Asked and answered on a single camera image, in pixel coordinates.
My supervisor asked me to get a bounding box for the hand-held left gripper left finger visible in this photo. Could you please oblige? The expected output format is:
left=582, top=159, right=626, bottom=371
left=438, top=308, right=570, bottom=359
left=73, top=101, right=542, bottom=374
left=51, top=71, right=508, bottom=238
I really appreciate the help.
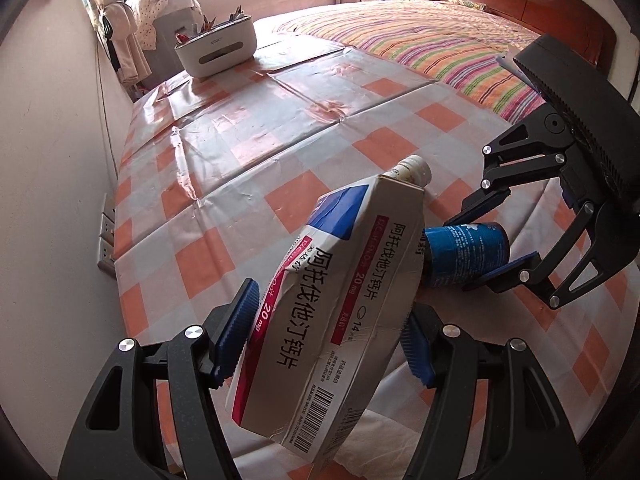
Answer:
left=56, top=276, right=262, bottom=480

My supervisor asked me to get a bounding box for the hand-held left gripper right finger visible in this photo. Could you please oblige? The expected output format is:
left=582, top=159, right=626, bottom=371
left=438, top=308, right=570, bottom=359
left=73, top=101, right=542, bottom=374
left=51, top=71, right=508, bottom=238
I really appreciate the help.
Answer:
left=401, top=304, right=587, bottom=480

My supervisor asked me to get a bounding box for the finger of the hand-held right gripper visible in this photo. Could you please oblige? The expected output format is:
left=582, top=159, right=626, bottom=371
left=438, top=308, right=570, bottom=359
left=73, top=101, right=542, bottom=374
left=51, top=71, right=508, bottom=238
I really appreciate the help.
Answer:
left=442, top=109, right=575, bottom=226
left=462, top=199, right=628, bottom=311

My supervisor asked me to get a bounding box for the blue can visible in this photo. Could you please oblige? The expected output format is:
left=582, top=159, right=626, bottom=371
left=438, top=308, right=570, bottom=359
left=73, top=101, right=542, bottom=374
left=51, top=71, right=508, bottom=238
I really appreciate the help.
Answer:
left=422, top=223, right=510, bottom=289

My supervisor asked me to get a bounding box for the white red medicine box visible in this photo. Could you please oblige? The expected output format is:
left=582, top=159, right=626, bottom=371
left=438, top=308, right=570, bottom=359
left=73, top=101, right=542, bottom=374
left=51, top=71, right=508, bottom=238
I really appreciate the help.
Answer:
left=226, top=174, right=426, bottom=465

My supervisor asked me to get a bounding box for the white desktop bin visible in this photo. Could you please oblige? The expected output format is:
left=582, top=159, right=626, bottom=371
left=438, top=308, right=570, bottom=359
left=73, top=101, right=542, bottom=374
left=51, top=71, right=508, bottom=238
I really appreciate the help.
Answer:
left=173, top=5, right=257, bottom=80

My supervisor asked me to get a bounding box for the white cylindrical container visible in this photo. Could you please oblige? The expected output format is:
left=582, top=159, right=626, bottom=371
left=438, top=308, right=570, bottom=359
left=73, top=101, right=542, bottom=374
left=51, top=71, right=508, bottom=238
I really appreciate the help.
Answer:
left=387, top=156, right=432, bottom=187

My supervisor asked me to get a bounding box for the orange checked tablecloth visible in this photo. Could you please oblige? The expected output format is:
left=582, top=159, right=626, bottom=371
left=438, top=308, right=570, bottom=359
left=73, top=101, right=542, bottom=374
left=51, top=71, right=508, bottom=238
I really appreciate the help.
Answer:
left=112, top=12, right=640, bottom=480

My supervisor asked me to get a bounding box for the striped bed blanket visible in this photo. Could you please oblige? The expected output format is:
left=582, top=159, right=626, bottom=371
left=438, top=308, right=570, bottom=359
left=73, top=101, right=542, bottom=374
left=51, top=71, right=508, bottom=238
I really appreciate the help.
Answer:
left=270, top=2, right=549, bottom=124

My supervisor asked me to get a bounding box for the hanging beige bag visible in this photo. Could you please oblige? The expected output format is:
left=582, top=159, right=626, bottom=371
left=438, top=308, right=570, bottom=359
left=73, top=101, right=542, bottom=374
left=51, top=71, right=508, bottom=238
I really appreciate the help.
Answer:
left=99, top=2, right=149, bottom=97

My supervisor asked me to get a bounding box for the spotted cream cloth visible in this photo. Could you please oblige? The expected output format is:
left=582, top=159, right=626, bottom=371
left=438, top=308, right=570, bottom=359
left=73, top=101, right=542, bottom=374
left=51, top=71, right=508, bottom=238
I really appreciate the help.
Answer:
left=130, top=0, right=204, bottom=52

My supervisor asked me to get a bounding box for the thin wall cable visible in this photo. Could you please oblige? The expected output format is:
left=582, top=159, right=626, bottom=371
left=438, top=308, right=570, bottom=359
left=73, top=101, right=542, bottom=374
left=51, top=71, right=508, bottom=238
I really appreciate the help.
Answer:
left=94, top=45, right=117, bottom=197

